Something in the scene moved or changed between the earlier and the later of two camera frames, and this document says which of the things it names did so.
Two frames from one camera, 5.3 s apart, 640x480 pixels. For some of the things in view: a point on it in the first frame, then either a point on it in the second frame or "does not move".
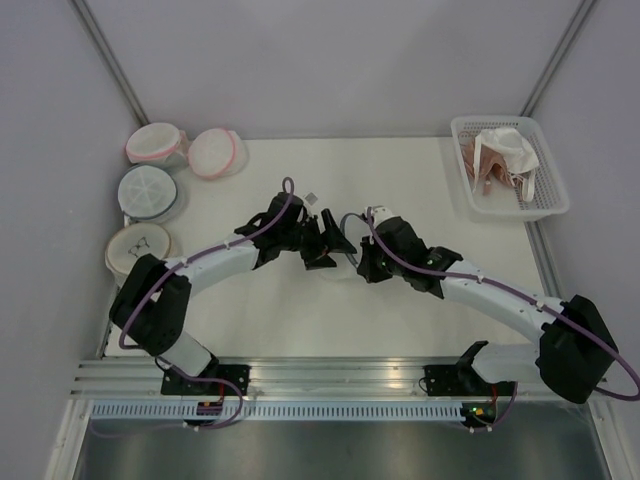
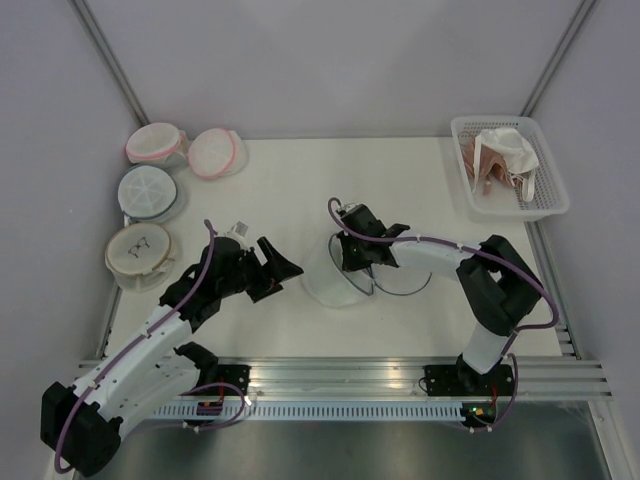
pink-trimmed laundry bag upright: x=157 y=143 does not move
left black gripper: x=332 y=239 to x=277 y=268
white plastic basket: x=549 y=195 does not move
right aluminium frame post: x=554 y=63 does not move
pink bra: x=489 y=160 does not move
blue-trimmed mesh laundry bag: x=354 y=229 to x=324 y=280
